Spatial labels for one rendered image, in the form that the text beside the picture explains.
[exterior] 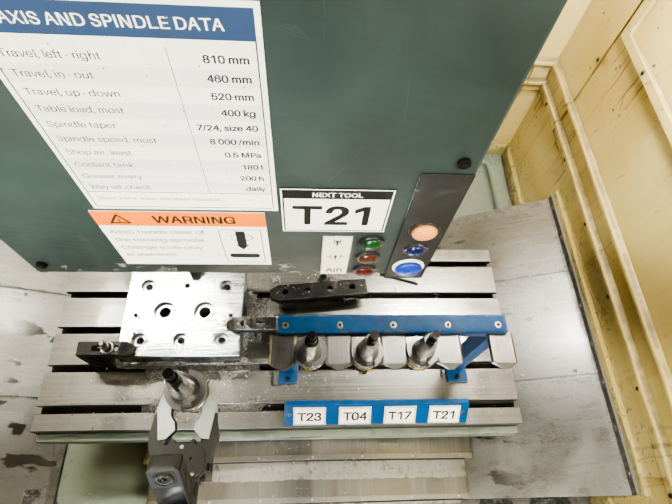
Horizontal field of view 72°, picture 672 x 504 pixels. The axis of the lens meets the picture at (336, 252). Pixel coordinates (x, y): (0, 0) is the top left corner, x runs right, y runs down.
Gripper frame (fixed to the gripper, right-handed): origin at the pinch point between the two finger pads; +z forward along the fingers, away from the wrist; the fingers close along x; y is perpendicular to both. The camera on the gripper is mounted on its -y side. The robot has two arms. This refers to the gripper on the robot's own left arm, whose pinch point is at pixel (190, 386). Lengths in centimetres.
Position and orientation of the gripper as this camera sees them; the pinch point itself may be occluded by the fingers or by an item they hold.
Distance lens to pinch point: 81.4
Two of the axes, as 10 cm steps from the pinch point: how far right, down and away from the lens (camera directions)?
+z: -0.2, -8.9, 4.6
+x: 10.0, 0.1, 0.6
